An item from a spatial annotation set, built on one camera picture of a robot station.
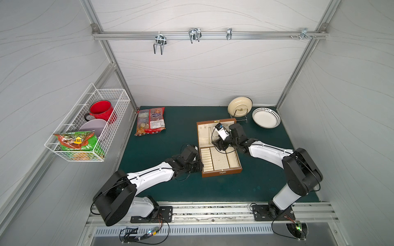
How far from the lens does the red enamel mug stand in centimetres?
65

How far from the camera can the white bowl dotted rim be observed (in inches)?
43.2

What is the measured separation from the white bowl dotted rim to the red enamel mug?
0.90 metres
